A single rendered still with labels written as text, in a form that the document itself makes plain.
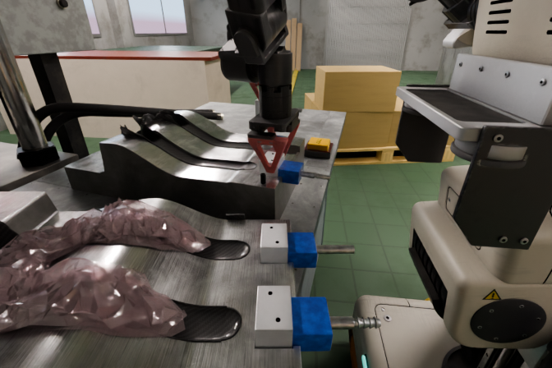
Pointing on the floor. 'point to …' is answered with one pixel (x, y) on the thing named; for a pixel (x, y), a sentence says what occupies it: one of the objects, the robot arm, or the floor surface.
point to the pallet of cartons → (364, 110)
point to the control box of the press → (46, 25)
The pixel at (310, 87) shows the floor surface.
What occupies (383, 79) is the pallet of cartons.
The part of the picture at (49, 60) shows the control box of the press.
